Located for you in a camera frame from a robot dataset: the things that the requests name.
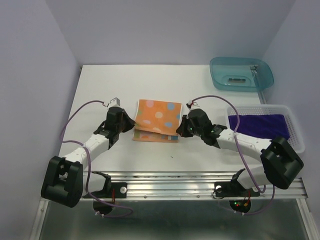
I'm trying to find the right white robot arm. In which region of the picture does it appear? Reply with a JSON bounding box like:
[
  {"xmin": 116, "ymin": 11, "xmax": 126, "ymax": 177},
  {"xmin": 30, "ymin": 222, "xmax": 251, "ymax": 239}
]
[{"xmin": 176, "ymin": 108, "xmax": 304, "ymax": 195}]

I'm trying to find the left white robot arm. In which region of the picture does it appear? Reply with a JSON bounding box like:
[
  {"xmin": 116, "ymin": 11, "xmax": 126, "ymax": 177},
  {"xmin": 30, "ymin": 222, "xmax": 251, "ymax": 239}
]
[{"xmin": 40, "ymin": 106, "xmax": 135, "ymax": 208}]

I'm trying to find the purple cable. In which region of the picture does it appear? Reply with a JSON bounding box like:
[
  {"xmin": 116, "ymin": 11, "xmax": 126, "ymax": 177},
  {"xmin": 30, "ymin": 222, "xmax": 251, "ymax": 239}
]
[
  {"xmin": 60, "ymin": 100, "xmax": 134, "ymax": 218},
  {"xmin": 187, "ymin": 95, "xmax": 277, "ymax": 216}
]

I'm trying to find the white perforated basket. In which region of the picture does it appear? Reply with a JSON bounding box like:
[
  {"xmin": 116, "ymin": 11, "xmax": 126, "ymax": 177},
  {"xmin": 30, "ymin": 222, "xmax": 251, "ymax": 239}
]
[{"xmin": 225, "ymin": 104, "xmax": 305, "ymax": 154}]

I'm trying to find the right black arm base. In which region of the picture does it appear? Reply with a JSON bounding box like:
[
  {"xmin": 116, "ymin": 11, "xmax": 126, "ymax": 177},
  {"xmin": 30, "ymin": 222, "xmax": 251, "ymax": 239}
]
[{"xmin": 212, "ymin": 168, "xmax": 261, "ymax": 214}]

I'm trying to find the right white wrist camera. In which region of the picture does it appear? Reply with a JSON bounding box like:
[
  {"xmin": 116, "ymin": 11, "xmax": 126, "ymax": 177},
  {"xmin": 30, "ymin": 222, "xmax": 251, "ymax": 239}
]
[{"xmin": 186, "ymin": 100, "xmax": 201, "ymax": 111}]

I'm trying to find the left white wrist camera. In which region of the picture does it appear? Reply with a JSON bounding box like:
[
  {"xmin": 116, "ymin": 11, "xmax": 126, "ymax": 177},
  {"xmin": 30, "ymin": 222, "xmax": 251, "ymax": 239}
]
[{"xmin": 103, "ymin": 97, "xmax": 121, "ymax": 109}]

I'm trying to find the aluminium mounting rail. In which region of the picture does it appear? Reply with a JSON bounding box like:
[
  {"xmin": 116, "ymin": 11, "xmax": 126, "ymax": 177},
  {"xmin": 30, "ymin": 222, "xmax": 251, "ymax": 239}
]
[{"xmin": 41, "ymin": 171, "xmax": 308, "ymax": 202}]

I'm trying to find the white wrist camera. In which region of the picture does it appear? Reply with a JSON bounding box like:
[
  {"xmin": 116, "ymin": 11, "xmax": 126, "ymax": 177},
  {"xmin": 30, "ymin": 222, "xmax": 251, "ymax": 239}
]
[
  {"xmin": 103, "ymin": 97, "xmax": 121, "ymax": 109},
  {"xmin": 186, "ymin": 100, "xmax": 201, "ymax": 111}
]

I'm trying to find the blue plastic tub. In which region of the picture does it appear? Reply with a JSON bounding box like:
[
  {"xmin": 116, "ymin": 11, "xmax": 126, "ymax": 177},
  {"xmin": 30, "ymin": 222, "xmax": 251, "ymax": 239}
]
[{"xmin": 209, "ymin": 57, "xmax": 274, "ymax": 93}]

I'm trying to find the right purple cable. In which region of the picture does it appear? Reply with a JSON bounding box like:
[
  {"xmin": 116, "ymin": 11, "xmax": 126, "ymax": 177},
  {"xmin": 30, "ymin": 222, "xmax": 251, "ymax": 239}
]
[{"xmin": 187, "ymin": 95, "xmax": 277, "ymax": 216}]

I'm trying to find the purple towel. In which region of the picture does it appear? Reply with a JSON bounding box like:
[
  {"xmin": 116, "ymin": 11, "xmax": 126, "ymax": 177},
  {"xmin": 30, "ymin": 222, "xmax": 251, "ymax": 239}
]
[{"xmin": 236, "ymin": 114, "xmax": 290, "ymax": 140}]

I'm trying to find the orange towel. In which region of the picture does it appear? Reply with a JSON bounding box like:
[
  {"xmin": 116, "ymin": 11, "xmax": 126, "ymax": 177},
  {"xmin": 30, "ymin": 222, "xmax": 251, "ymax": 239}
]
[{"xmin": 132, "ymin": 99, "xmax": 183, "ymax": 143}]

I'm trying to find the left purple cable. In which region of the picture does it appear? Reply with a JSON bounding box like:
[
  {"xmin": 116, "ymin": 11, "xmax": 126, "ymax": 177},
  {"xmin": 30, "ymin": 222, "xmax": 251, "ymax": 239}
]
[{"xmin": 60, "ymin": 100, "xmax": 134, "ymax": 218}]

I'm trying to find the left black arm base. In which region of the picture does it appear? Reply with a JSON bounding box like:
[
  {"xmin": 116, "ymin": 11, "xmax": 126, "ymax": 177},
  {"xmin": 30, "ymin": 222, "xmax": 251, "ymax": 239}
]
[{"xmin": 82, "ymin": 171, "xmax": 132, "ymax": 218}]

